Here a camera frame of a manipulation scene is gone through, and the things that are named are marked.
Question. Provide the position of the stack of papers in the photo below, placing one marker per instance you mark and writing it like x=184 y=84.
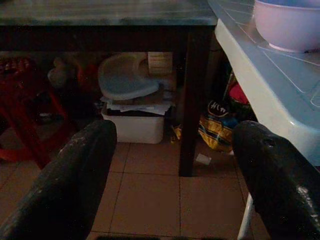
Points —
x=135 y=106

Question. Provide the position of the white plastic table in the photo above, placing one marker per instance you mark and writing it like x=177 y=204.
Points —
x=270 y=75

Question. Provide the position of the red plastic stool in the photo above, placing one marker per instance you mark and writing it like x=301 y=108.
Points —
x=22 y=107

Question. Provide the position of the yellow snack bag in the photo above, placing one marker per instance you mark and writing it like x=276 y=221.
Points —
x=215 y=132

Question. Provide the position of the white plastic storage box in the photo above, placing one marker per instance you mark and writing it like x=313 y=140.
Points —
x=135 y=128

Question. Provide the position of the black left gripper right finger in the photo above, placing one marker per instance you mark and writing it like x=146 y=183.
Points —
x=272 y=175

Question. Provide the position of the dark wooden table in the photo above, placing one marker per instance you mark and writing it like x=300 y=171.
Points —
x=105 y=15

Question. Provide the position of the small white paper scrap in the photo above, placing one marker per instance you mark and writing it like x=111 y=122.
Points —
x=203 y=159

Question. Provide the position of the red cloth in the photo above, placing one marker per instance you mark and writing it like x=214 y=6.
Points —
x=237 y=93

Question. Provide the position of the cardboard box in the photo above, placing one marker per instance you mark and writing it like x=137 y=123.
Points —
x=160 y=62

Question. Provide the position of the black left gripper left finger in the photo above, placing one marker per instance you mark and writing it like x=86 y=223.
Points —
x=62 y=180

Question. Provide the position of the white plastic bowl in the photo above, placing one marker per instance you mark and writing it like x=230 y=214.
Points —
x=287 y=25

